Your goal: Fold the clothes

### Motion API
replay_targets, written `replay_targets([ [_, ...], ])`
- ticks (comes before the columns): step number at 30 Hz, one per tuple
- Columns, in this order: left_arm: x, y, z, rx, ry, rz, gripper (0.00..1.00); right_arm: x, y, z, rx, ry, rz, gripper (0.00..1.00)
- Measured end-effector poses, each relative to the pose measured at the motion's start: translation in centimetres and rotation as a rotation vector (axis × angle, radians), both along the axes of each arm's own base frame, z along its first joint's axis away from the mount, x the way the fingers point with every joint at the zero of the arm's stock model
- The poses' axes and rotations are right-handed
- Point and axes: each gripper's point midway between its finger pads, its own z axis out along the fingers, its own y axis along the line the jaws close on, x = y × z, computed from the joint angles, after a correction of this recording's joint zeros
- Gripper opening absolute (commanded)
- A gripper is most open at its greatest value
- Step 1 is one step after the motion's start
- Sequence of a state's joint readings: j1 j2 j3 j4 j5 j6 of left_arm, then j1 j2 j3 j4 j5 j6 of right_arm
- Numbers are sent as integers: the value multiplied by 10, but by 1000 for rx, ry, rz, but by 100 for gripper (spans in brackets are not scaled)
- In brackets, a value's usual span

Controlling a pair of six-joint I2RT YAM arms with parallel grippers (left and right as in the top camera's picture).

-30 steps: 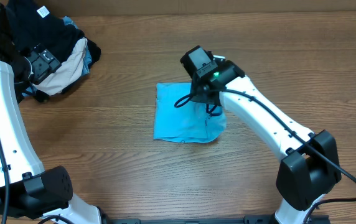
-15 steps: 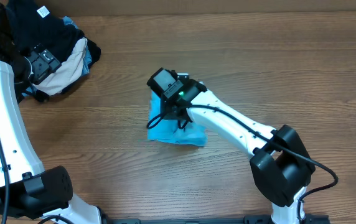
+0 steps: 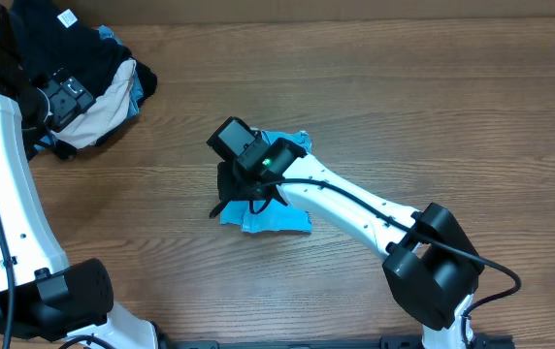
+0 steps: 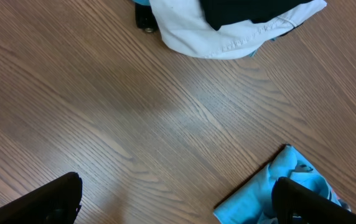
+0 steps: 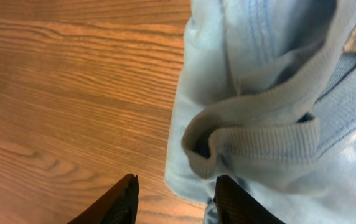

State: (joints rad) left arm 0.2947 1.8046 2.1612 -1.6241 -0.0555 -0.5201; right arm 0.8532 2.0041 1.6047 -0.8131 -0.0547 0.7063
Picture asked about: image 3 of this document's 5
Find light blue printed t-shirt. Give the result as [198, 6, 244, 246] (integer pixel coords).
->
[219, 130, 312, 234]

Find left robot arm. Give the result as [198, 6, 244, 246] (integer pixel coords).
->
[0, 4, 170, 348]

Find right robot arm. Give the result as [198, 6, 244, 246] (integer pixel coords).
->
[207, 117, 483, 348]

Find cream white garment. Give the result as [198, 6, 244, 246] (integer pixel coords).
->
[53, 58, 136, 149]

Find black garment on pile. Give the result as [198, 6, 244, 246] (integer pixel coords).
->
[9, 0, 131, 97]

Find blue denim jeans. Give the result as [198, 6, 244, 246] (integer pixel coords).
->
[34, 23, 155, 149]

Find black garment under pile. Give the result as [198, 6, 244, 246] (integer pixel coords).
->
[52, 60, 157, 160]

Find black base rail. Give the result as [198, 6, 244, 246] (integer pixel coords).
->
[160, 333, 516, 349]

